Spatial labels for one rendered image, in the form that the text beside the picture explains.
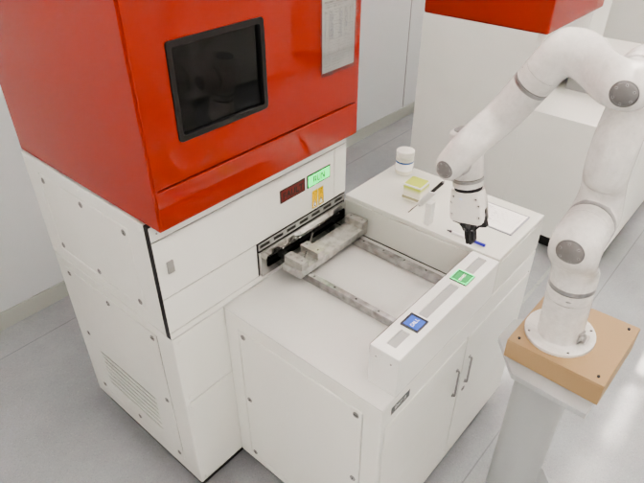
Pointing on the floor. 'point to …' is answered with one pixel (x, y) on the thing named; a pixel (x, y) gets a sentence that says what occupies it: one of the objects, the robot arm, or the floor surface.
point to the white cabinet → (285, 360)
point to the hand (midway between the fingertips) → (471, 236)
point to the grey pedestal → (529, 422)
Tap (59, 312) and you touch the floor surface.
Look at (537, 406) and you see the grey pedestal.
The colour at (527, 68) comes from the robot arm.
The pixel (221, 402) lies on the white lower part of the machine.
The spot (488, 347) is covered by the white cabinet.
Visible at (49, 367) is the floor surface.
